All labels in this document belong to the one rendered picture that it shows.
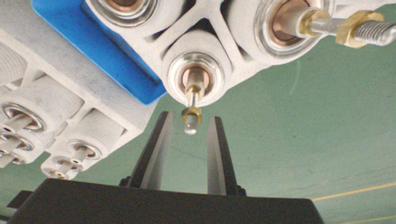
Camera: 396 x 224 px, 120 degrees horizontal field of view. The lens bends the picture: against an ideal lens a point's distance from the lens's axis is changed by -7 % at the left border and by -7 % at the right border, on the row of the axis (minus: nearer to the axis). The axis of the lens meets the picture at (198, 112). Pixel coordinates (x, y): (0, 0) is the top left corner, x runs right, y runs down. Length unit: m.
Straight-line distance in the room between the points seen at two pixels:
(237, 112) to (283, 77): 0.20
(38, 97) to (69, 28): 0.17
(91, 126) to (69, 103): 0.07
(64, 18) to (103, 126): 0.26
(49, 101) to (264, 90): 0.57
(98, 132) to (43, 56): 0.18
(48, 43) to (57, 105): 0.13
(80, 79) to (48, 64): 0.05
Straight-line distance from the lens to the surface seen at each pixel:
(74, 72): 0.39
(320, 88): 0.62
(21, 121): 0.38
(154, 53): 0.25
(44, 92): 0.38
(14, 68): 0.43
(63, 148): 0.47
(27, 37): 0.41
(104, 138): 0.36
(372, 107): 0.86
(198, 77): 0.16
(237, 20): 0.19
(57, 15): 0.45
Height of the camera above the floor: 0.41
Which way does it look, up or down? 51 degrees down
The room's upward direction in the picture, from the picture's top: 177 degrees counter-clockwise
